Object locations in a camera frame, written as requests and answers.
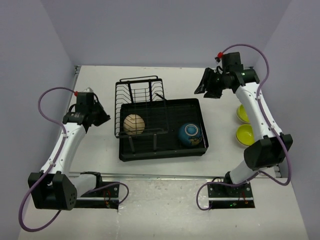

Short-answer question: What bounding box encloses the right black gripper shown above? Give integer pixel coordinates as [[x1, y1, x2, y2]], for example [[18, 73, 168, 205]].
[[195, 67, 232, 99]]

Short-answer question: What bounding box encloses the yellow green bowl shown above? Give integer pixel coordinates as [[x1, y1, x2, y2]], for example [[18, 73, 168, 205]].
[[236, 104, 250, 124], [235, 124, 254, 138]]

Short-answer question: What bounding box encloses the wooden bowl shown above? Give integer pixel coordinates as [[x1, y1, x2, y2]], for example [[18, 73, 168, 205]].
[[123, 114, 146, 135]]

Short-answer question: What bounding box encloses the blue patterned bowl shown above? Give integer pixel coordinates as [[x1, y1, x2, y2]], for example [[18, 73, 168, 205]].
[[177, 123, 203, 148]]

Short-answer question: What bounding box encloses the black wire dish rack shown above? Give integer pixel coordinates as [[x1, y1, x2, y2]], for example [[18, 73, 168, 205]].
[[114, 75, 170, 154]]

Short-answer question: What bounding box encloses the beige white bowl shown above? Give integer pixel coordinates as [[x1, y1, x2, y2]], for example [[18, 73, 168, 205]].
[[236, 109, 250, 124], [235, 135, 254, 147]]

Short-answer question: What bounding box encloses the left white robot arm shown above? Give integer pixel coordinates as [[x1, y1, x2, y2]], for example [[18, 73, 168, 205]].
[[28, 88, 110, 211]]

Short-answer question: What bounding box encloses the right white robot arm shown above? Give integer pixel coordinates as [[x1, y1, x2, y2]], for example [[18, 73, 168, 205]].
[[194, 52, 293, 197]]

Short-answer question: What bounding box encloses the black drip tray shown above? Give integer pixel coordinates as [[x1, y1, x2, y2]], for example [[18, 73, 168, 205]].
[[119, 98, 209, 162]]

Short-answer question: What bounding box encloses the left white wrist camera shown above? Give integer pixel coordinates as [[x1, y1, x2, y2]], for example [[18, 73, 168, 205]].
[[83, 87, 94, 93]]

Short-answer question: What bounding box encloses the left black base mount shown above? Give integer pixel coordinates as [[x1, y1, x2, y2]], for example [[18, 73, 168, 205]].
[[67, 171, 120, 210]]

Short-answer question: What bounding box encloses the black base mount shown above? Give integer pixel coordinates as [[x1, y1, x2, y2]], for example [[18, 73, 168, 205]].
[[67, 171, 120, 210], [207, 183, 256, 210]]

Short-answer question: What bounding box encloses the metal rail strip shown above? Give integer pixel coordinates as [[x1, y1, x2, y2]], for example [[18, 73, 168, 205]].
[[68, 170, 283, 183]]

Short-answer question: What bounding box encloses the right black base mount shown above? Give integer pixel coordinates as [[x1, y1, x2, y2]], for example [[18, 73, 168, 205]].
[[207, 183, 256, 210]]

